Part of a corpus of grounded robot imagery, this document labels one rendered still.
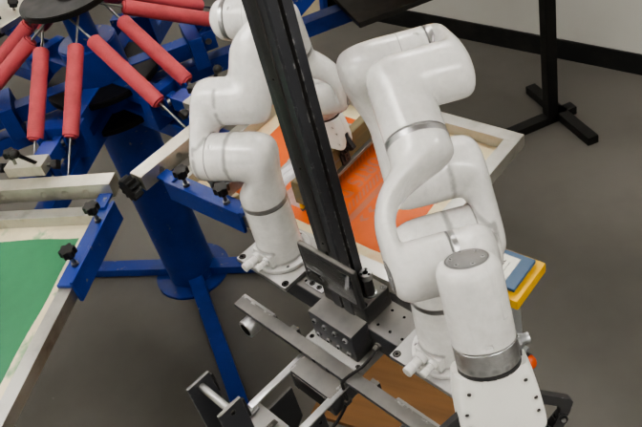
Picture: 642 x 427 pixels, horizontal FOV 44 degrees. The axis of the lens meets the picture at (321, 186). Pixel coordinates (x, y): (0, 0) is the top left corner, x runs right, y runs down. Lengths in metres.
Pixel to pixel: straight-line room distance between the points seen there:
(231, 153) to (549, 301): 1.77
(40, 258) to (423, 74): 1.46
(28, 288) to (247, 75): 0.97
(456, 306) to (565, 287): 2.17
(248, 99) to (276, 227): 0.27
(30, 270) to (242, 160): 0.93
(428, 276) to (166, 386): 2.22
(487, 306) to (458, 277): 0.05
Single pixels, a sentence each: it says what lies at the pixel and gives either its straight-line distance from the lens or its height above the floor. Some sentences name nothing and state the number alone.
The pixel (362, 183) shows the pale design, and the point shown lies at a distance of 2.09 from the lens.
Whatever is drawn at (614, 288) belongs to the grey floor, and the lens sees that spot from 3.05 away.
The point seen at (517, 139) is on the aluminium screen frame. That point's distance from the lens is 2.09.
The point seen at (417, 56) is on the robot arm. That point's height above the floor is 1.74.
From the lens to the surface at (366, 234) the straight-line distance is 1.94.
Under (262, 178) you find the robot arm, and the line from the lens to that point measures 1.49.
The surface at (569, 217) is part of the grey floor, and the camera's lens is 3.29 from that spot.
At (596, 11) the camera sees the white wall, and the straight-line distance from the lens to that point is 3.98.
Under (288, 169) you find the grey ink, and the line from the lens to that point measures 2.19.
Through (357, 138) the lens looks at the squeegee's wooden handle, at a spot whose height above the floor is 1.02.
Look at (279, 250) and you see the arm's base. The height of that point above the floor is 1.19.
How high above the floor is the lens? 2.29
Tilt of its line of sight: 39 degrees down
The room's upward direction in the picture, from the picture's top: 16 degrees counter-clockwise
